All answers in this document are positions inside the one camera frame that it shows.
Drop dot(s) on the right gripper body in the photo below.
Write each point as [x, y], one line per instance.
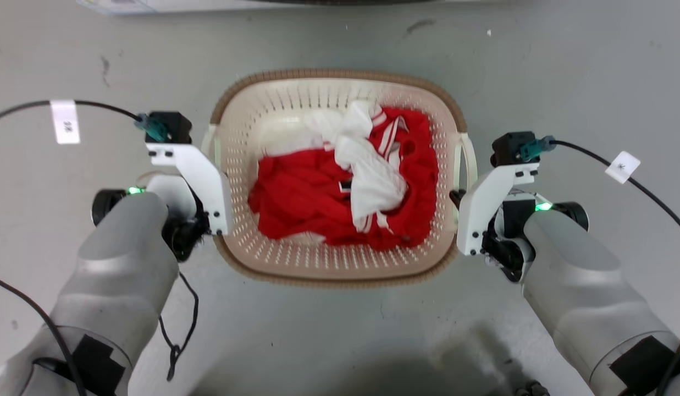
[507, 247]

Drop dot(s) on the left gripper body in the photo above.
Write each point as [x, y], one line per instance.
[180, 231]

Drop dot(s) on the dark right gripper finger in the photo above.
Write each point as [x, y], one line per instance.
[457, 198]

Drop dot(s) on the beige laundry basket brown rim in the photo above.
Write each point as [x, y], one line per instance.
[340, 264]

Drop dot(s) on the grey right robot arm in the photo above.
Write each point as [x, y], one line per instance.
[587, 297]

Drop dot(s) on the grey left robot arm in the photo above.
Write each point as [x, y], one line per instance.
[120, 286]

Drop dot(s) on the dark robot base part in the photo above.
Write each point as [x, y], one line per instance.
[532, 389]

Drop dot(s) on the white garment with red stripes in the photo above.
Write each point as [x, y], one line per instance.
[372, 181]

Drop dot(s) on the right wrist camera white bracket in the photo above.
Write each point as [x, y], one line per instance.
[485, 203]

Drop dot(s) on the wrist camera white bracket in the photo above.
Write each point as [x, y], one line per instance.
[199, 176]
[485, 203]

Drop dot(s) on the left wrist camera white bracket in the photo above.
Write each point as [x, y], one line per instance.
[199, 176]

